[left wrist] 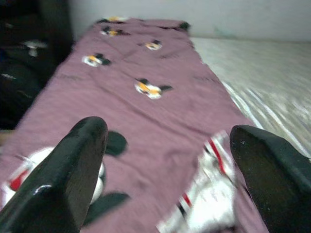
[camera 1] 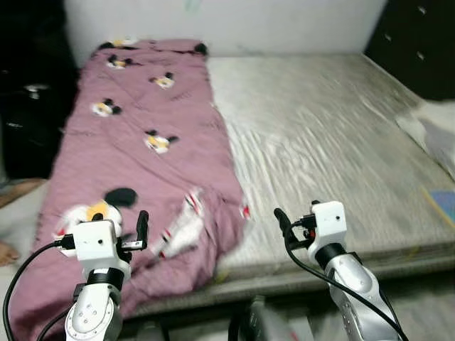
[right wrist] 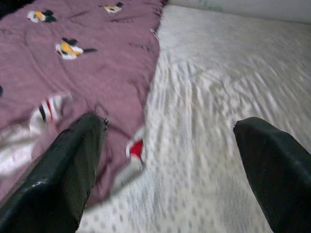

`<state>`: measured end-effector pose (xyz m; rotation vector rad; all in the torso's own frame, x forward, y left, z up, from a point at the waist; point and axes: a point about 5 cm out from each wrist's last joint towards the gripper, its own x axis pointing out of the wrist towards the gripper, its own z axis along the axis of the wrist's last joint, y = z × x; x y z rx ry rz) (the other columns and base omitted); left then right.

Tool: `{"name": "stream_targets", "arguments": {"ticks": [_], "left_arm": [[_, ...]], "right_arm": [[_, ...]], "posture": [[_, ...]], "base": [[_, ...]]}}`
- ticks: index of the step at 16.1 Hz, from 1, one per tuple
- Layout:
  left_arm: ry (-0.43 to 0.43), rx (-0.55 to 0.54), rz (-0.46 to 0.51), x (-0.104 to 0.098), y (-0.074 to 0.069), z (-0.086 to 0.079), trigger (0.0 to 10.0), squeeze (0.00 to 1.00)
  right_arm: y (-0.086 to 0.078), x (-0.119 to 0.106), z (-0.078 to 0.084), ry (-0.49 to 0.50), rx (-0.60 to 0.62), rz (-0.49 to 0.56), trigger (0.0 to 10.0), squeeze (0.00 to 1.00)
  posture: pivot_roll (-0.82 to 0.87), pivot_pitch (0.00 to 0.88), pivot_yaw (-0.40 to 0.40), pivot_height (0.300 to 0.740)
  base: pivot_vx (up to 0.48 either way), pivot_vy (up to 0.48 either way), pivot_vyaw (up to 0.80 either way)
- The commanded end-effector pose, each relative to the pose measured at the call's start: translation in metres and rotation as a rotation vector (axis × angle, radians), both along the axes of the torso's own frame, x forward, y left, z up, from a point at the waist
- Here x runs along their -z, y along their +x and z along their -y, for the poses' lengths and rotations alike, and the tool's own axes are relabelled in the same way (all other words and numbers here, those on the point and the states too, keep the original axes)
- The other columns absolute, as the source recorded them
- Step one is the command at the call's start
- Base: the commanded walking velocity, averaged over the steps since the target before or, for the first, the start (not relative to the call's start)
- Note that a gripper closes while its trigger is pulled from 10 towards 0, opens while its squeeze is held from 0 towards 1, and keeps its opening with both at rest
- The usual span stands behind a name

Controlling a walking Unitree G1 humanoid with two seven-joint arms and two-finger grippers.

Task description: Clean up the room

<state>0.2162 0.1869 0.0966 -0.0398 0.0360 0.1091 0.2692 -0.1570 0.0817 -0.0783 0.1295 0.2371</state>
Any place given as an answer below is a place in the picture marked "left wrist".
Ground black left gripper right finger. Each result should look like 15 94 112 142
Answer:
229 124 311 233

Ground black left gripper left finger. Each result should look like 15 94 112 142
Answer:
0 116 109 233

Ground mauve cartoon print blanket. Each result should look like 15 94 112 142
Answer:
0 16 270 233

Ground black backpack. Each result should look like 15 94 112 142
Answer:
0 63 42 131

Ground white crumpled cloth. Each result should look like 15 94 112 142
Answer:
21 40 49 58

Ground dark wooden nightstand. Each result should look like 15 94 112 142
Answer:
0 0 74 88

